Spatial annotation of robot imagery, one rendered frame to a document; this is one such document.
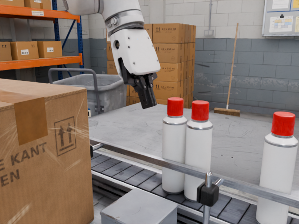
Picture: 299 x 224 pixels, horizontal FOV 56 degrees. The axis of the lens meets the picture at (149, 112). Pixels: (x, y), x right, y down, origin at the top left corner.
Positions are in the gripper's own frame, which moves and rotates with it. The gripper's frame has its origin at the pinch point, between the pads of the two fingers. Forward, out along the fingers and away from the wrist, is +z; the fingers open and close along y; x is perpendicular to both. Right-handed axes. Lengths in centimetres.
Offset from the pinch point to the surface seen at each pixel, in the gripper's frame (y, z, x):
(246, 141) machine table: 52, 26, 2
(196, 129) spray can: -2.8, 8.3, -11.6
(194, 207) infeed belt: -4.2, 23.4, -6.9
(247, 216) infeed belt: -1.0, 26.7, -15.6
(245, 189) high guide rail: -4.5, 19.8, -18.4
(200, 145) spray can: -2.5, 11.6, -11.1
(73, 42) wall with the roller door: 333, -158, 409
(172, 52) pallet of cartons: 265, -51, 150
